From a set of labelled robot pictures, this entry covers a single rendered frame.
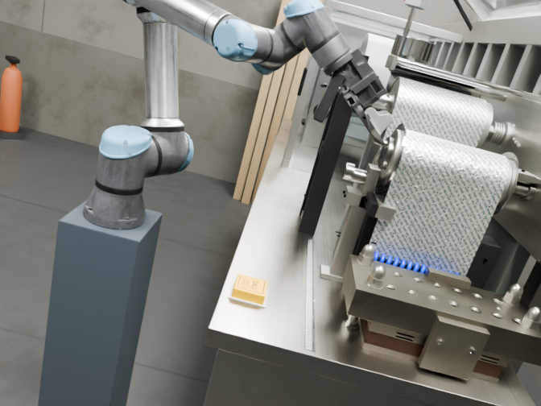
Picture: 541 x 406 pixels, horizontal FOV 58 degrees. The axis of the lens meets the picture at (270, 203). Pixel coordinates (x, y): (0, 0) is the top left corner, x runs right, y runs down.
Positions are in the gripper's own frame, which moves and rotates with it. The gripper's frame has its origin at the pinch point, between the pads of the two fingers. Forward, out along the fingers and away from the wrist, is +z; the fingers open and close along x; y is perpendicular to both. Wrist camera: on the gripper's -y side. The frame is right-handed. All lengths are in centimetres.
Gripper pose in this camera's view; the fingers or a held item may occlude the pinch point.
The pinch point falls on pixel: (377, 141)
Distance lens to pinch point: 112.8
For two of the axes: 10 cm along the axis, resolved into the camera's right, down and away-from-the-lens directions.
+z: 5.8, 7.8, 2.2
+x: 0.8, -3.2, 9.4
